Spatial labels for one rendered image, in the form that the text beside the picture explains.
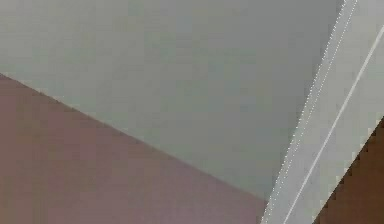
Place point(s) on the pale grey room door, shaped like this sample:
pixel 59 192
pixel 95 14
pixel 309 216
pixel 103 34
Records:
pixel 346 66

